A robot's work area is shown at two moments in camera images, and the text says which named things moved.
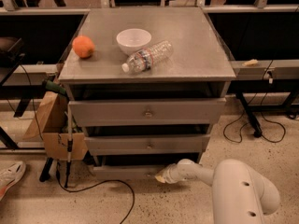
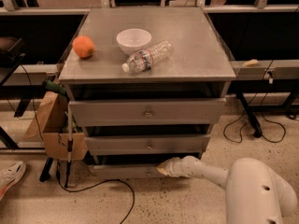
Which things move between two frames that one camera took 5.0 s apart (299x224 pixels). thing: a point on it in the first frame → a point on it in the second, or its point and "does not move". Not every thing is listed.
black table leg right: x=256 y=127 does not move
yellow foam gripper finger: x=160 y=178 → x=163 y=169
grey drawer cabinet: x=146 y=85 does not move
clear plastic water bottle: x=143 y=60 does not move
